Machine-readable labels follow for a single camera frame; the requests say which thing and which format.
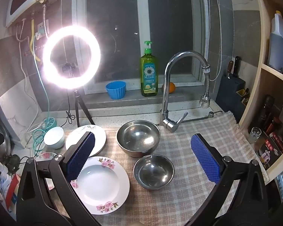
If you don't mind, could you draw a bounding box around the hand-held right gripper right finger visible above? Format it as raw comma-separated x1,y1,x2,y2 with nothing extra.
184,133,269,226

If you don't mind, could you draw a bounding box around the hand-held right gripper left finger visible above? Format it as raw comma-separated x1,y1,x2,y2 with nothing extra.
16,131,102,226

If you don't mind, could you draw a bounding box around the large steel bowl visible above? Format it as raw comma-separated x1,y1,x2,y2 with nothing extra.
117,120,161,158

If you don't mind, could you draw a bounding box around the plain white plate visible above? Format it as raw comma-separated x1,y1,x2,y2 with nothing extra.
65,125,107,158

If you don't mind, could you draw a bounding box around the white ceramic bowl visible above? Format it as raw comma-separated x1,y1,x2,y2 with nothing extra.
44,127,65,149

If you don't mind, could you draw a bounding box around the large floral white plate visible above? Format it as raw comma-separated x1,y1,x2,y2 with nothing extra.
69,157,131,215

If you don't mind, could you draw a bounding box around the checked table cloth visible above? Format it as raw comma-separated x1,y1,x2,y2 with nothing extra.
59,112,269,226

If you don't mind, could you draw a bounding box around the small steel bowl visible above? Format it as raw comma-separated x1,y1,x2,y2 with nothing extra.
133,154,175,190

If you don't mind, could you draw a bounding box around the small clear glass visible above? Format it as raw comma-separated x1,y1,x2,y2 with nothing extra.
248,127,262,144

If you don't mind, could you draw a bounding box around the black tripod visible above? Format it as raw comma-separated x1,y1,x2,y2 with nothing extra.
61,62,96,128

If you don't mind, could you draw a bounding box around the red and black box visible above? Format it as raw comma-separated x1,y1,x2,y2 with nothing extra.
257,132,283,170

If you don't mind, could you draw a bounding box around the dark knife block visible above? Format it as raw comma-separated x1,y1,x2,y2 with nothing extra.
216,75,250,123

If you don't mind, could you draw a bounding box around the blue ribbed cup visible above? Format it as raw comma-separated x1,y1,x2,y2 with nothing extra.
106,81,127,100

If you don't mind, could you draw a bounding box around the red and blue packet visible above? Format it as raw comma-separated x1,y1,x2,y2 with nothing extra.
5,174,21,215

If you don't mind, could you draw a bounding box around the orange fruit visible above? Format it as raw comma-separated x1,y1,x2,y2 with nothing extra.
162,82,176,94

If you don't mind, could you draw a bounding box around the dark glass bottle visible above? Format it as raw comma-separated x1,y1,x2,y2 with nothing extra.
258,94,275,129

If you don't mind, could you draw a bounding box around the chrome faucet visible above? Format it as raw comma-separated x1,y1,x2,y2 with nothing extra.
160,50,213,133

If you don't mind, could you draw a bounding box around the wooden shelf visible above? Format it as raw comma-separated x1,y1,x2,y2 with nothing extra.
237,0,283,184

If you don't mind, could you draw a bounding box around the green dish soap bottle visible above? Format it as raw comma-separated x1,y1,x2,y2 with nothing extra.
139,41,158,97

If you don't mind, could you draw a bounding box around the window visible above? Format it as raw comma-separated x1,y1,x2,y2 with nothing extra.
77,0,209,95

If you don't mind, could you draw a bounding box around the white jug on shelf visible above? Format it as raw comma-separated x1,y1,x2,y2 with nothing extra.
267,11,283,73

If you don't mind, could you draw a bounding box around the yellow pipe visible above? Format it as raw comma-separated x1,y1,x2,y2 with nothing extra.
30,19,42,62

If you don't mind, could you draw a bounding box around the black cable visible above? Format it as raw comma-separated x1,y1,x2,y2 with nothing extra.
53,88,76,129

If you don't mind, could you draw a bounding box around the teal cable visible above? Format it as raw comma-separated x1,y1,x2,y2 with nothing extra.
31,34,57,158

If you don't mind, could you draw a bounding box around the white cable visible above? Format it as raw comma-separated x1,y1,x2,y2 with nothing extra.
15,24,39,146

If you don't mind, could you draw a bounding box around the black handled knife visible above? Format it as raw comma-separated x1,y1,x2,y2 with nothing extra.
233,56,241,78

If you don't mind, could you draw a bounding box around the ring light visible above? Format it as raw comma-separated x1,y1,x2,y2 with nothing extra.
42,26,102,90

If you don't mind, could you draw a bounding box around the wall socket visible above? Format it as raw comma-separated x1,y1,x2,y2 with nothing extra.
36,22,47,40

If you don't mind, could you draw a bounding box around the short flexible metal hose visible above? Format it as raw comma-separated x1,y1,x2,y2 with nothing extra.
44,5,49,37

